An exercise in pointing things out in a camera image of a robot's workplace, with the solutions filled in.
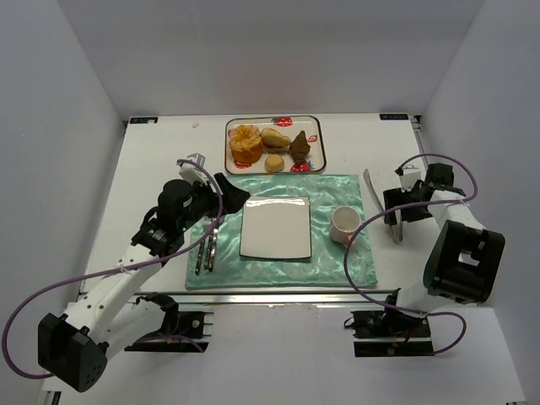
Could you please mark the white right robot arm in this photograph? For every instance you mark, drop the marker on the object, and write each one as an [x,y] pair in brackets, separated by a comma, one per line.
[465,258]

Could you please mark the white square plate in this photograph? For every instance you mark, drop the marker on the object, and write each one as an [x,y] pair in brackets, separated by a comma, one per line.
[276,228]

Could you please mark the large orange muffin bread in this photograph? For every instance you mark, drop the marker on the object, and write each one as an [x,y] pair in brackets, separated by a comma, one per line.
[245,143]

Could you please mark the brown chocolate croissant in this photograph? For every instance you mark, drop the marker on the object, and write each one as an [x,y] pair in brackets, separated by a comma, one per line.
[299,148]

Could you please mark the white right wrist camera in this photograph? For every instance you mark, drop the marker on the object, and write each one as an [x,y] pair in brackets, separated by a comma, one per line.
[408,176]

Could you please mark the silver spoon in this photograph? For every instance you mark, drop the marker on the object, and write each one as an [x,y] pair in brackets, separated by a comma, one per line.
[211,249]

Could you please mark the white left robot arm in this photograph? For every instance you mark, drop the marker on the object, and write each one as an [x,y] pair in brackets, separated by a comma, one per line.
[77,345]

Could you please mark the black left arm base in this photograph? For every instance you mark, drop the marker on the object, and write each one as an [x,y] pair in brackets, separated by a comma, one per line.
[183,331]

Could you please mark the aluminium table frame rail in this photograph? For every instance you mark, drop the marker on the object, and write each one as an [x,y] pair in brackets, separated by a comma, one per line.
[270,297]

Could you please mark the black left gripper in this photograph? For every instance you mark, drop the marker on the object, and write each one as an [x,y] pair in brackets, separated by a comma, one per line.
[218,194]

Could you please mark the pink mug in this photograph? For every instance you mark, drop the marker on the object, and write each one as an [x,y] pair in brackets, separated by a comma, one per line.
[343,224]

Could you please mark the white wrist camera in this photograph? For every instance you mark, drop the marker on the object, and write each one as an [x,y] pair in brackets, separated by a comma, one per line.
[408,176]
[192,174]

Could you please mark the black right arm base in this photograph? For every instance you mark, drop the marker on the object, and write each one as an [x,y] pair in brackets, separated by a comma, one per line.
[389,333]

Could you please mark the small round yellow bun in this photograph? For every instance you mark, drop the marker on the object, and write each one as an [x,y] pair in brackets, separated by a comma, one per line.
[274,163]

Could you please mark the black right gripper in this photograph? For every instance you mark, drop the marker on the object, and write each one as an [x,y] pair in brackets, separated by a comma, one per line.
[399,207]

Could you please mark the oval sandwich bun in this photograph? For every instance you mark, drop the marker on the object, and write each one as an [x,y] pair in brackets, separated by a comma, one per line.
[274,139]

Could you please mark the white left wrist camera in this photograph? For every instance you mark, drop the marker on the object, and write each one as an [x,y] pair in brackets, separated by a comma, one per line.
[192,174]

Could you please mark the strawberry pattern tray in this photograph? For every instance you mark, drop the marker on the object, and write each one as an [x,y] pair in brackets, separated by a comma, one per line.
[290,126]

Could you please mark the silver fork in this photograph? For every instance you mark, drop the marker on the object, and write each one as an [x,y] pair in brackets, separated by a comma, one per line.
[202,246]

